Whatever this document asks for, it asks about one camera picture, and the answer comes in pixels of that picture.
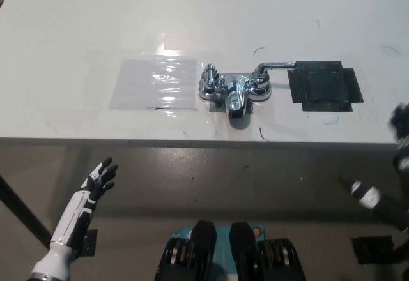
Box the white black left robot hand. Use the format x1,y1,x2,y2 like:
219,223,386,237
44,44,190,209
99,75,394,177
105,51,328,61
50,156,118,257

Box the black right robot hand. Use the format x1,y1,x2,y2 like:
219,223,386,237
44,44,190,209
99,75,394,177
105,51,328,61
338,102,409,231

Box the chrome faucet lever handle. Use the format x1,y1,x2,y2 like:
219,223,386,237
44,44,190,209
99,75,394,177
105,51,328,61
253,59,297,91

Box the black tape patch on desk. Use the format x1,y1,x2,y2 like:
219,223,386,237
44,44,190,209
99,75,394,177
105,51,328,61
286,59,365,113

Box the chrome faucet body with spout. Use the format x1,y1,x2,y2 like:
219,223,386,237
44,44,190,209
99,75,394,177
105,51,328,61
197,72,273,119

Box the clear plastic sheet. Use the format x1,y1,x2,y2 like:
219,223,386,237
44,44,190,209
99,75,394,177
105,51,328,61
108,57,201,112

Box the chrome left faucet handle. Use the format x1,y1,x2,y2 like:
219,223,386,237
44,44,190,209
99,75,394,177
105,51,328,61
201,63,220,92

